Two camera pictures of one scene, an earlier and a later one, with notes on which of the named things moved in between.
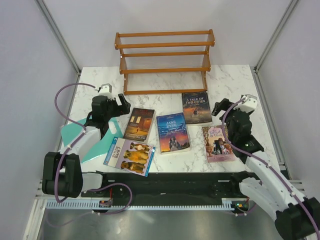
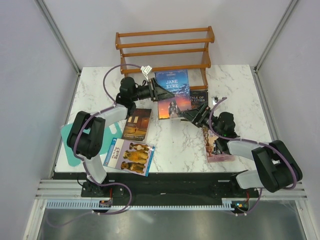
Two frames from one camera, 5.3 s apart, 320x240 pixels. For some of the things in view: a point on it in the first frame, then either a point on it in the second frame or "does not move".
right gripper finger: (226, 102) → (200, 109)
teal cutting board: (71, 131) does not move
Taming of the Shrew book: (217, 148) does not move
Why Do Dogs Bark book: (130, 155) does not move
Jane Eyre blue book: (172, 133) → (176, 81)
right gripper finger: (223, 105) → (191, 114)
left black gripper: (121, 111) → (159, 93)
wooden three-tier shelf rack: (164, 62) does not move
